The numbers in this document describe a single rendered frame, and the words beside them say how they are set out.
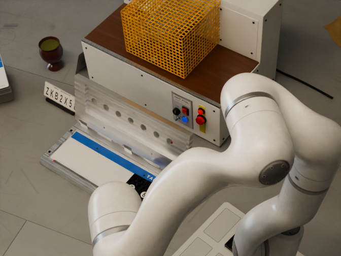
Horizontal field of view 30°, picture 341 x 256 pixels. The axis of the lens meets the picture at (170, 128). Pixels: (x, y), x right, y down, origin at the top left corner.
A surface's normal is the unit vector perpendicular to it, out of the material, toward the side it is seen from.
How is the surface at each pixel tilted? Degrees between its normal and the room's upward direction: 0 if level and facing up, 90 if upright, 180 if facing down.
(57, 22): 0
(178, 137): 76
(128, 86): 90
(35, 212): 0
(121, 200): 15
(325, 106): 0
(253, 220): 39
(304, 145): 72
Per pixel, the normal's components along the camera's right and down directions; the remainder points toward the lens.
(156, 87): -0.58, 0.65
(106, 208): -0.29, -0.59
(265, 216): -0.58, -0.44
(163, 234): 0.46, 0.51
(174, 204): -0.14, 0.46
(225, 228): -0.06, -0.64
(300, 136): -0.57, 0.32
